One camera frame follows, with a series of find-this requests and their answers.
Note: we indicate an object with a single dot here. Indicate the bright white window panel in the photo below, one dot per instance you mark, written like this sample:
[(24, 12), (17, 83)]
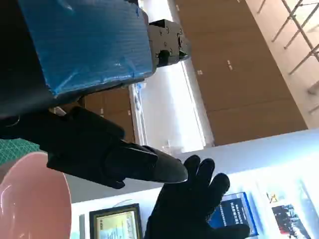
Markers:
[(169, 107)]

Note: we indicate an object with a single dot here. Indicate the blue framed plaque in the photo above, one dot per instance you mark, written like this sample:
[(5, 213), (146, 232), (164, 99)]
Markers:
[(236, 214)]

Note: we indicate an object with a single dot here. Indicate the black framed gold certificate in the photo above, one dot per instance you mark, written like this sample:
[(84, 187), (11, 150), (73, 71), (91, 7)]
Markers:
[(114, 224)]

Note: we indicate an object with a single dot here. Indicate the pink bowl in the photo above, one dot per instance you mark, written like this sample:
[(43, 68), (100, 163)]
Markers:
[(32, 199)]

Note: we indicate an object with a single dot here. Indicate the black left hand blue tape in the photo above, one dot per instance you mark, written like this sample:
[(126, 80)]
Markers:
[(82, 49)]

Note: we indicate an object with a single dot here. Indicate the white poster with picture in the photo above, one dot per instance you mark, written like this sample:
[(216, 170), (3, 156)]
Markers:
[(289, 216)]

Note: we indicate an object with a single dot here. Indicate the green cutting mat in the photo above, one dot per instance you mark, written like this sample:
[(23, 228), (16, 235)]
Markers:
[(15, 149)]

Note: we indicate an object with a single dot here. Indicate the black gloved right hand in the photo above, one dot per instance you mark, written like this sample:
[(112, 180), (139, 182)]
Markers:
[(184, 209)]

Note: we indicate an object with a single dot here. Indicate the white metal railing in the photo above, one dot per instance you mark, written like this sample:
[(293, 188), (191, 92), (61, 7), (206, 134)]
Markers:
[(299, 32)]

